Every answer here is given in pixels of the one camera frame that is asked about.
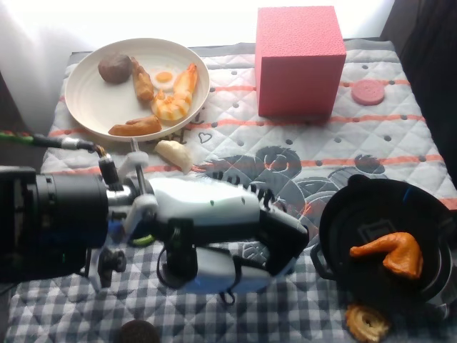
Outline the golden ring biscuit toy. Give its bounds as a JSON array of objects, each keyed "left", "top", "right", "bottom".
[{"left": 345, "top": 303, "right": 392, "bottom": 343}]

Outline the toy fried egg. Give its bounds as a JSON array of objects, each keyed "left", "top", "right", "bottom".
[{"left": 149, "top": 66, "right": 185, "bottom": 93}]

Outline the grey quilt with bear print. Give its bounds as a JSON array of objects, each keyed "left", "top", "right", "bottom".
[{"left": 5, "top": 39, "right": 457, "bottom": 343}]

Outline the brown toy meat patty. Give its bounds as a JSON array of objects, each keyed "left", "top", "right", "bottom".
[{"left": 98, "top": 53, "right": 133, "bottom": 85}]

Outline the black frying pan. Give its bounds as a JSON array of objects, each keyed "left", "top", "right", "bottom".
[{"left": 310, "top": 174, "right": 457, "bottom": 317}]

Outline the orange striped toy shrimp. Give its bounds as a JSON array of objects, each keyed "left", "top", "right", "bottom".
[{"left": 151, "top": 63, "right": 199, "bottom": 121}]

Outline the short golden fried toy piece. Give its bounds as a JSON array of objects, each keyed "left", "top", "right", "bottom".
[{"left": 108, "top": 114, "right": 163, "bottom": 137}]

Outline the long golden fried toy piece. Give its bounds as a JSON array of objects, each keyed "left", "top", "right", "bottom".
[{"left": 130, "top": 56, "right": 156, "bottom": 103}]

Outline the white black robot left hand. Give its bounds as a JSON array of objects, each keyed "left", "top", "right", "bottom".
[{"left": 148, "top": 177, "right": 310, "bottom": 294}]

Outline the pink toy cookie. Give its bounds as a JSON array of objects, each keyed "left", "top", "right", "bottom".
[{"left": 351, "top": 79, "right": 385, "bottom": 107}]

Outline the cream round plate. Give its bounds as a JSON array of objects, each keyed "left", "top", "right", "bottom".
[{"left": 64, "top": 37, "right": 211, "bottom": 142}]

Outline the dark chocolate toy cookie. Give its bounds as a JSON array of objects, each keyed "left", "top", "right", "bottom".
[{"left": 119, "top": 320, "right": 161, "bottom": 343}]

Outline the orange toy chicken leg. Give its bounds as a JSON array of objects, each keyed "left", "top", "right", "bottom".
[{"left": 348, "top": 232, "right": 424, "bottom": 280}]

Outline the cream toy dumpling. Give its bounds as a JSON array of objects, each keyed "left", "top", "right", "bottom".
[{"left": 155, "top": 139, "right": 194, "bottom": 175}]

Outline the pink foam block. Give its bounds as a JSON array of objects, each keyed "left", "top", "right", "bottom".
[{"left": 255, "top": 5, "right": 346, "bottom": 118}]

